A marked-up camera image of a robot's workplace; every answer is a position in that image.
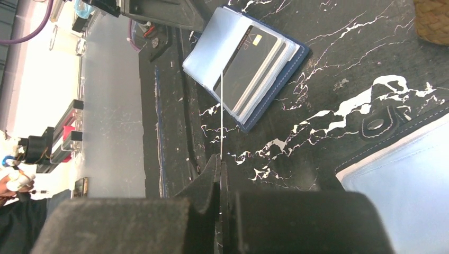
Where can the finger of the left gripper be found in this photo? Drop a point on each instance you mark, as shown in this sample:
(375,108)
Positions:
(183,14)

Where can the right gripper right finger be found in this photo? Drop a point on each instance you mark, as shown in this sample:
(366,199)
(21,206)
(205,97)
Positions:
(287,221)

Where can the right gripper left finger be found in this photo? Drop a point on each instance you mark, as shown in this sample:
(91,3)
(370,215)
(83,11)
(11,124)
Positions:
(184,223)

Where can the black VIP card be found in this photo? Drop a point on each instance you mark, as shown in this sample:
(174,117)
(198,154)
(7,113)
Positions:
(251,56)

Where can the navy blue card holder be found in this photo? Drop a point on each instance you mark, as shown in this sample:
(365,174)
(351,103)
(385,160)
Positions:
(214,48)

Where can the grey card edge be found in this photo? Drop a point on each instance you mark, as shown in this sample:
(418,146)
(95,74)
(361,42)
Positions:
(221,115)

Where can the black card holder open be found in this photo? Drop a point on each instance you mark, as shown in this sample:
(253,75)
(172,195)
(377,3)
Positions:
(405,176)

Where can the smartphone with gold case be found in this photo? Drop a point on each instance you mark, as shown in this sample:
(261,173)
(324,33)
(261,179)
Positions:
(80,188)

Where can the brown woven divider tray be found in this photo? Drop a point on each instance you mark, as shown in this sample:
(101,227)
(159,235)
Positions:
(431,20)

